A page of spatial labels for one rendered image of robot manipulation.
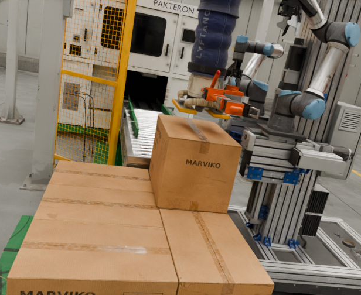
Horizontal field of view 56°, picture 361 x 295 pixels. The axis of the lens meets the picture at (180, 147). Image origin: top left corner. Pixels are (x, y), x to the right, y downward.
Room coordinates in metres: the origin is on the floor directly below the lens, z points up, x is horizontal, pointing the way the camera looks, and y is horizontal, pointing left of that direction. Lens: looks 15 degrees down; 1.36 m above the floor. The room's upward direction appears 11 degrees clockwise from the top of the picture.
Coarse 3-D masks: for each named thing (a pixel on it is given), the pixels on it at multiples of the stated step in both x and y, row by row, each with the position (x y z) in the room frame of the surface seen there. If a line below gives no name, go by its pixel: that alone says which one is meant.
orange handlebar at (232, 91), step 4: (232, 88) 2.31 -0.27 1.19; (228, 92) 2.09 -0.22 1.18; (232, 92) 2.10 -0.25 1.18; (236, 92) 2.10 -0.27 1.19; (240, 92) 2.11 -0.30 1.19; (212, 96) 1.68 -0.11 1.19; (216, 96) 1.64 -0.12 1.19; (220, 96) 1.65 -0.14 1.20; (224, 96) 1.67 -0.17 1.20; (212, 100) 1.66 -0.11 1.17; (232, 108) 1.39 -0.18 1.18; (236, 108) 1.38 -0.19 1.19; (240, 108) 1.39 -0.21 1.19
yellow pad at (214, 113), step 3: (210, 108) 2.01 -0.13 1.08; (213, 108) 2.04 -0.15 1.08; (216, 108) 1.97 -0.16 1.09; (207, 111) 2.00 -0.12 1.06; (210, 111) 1.94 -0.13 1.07; (213, 111) 1.93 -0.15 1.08; (216, 111) 1.94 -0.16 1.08; (210, 114) 1.92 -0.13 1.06; (213, 114) 1.87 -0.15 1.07; (216, 114) 1.88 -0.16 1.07; (219, 114) 1.89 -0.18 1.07; (222, 114) 1.91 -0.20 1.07; (225, 114) 1.91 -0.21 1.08; (216, 117) 1.88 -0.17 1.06; (219, 117) 1.88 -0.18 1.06; (222, 117) 1.88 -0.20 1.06; (225, 117) 1.89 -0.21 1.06; (228, 117) 1.89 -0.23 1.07
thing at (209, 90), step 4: (204, 88) 1.79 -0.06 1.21; (208, 88) 1.81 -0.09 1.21; (212, 88) 1.82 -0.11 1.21; (204, 92) 1.81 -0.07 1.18; (208, 92) 1.74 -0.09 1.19; (212, 92) 1.74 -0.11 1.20; (216, 92) 1.74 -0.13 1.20; (220, 92) 1.75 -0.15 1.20; (224, 92) 1.76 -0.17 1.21; (204, 96) 1.76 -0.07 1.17; (208, 96) 1.74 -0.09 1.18; (208, 100) 1.74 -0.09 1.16
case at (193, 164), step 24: (168, 120) 2.11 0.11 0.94; (192, 120) 2.26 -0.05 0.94; (168, 144) 1.69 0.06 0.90; (192, 144) 1.72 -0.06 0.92; (216, 144) 1.74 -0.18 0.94; (168, 168) 1.70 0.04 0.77; (192, 168) 1.72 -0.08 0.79; (216, 168) 1.75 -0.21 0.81; (168, 192) 1.70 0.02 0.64; (192, 192) 1.73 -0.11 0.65; (216, 192) 1.75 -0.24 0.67
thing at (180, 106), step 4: (172, 100) 2.13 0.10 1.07; (176, 100) 2.09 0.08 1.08; (176, 104) 1.96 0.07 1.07; (180, 104) 1.95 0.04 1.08; (180, 108) 1.84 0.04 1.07; (184, 108) 1.86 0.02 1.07; (188, 108) 1.87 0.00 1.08; (192, 108) 1.88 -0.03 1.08; (184, 112) 1.84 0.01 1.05; (188, 112) 1.84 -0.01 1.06; (192, 112) 1.85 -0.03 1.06; (196, 112) 1.85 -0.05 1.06
